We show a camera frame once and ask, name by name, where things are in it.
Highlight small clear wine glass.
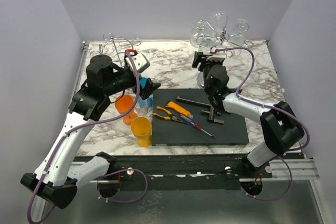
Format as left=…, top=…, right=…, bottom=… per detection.
left=134, top=98, right=149, bottom=116

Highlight clear tumbler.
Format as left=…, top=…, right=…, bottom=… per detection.
left=230, top=19, right=249, bottom=46

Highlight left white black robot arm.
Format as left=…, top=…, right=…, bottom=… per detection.
left=20, top=49, right=160, bottom=209

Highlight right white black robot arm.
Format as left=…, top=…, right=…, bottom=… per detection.
left=192, top=48, right=310, bottom=178

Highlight tall chrome wine glass rack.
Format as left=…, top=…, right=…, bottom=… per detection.
left=195, top=19, right=255, bottom=88

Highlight blue plastic goblet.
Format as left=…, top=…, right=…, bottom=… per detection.
left=138, top=77, right=153, bottom=108

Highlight orange plastic goblet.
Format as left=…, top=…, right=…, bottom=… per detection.
left=114, top=94, right=138, bottom=125

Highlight yellow utility knife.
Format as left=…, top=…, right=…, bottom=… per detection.
left=165, top=101, right=193, bottom=119

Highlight yellow plastic cup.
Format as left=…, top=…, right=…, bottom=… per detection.
left=131, top=117, right=152, bottom=147

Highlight red blue screwdriver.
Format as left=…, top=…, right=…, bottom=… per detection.
left=180, top=114, right=215, bottom=138

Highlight dark grey tray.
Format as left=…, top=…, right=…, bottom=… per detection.
left=152, top=89, right=249, bottom=146

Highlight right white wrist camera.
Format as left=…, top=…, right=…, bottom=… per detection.
left=206, top=47, right=227, bottom=62

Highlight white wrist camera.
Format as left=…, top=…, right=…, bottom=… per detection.
left=124, top=49, right=150, bottom=73
left=206, top=47, right=227, bottom=62

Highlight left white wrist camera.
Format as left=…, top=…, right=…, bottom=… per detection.
left=124, top=49, right=150, bottom=73

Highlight small chrome wire rack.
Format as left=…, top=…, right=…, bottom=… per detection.
left=98, top=33, right=142, bottom=66

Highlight yellow handled pliers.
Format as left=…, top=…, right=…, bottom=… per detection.
left=153, top=106, right=186, bottom=124

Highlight long black metal bracket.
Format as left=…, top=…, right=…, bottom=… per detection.
left=175, top=95, right=225, bottom=124

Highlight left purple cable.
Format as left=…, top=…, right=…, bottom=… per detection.
left=27, top=50, right=148, bottom=224

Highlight aluminium frame rail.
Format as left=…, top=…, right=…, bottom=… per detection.
left=65, top=154, right=319, bottom=186

